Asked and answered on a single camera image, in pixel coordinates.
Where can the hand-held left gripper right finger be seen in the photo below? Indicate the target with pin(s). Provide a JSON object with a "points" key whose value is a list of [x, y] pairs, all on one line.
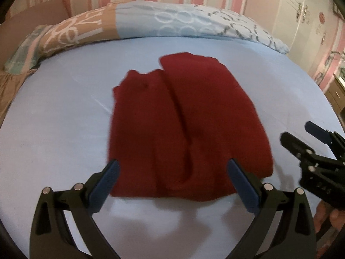
{"points": [[244, 187]]}

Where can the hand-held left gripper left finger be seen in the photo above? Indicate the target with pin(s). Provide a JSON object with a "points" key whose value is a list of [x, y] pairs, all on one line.
{"points": [[106, 186]]}

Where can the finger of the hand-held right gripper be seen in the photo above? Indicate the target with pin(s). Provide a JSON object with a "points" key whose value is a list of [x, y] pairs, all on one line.
{"points": [[293, 143], [316, 131]]}

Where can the red knit sweater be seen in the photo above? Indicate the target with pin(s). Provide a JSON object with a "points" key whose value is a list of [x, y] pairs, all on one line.
{"points": [[188, 118]]}

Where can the person's right hand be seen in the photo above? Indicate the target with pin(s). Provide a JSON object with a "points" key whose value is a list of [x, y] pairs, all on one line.
{"points": [[333, 221]]}

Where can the wooden dresser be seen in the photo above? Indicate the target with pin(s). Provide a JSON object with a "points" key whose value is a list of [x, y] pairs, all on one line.
{"points": [[337, 94]]}

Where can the white wardrobe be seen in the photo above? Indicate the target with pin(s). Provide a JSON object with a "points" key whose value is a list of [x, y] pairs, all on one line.
{"points": [[302, 10]]}

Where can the plaid blanket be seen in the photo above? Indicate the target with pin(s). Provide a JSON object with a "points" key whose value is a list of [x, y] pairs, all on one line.
{"points": [[23, 52]]}

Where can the patterned blue pillow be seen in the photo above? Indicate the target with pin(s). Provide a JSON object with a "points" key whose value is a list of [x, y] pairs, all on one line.
{"points": [[161, 19]]}

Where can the brown padded headboard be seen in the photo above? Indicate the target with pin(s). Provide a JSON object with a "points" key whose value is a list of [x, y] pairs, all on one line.
{"points": [[37, 10]]}

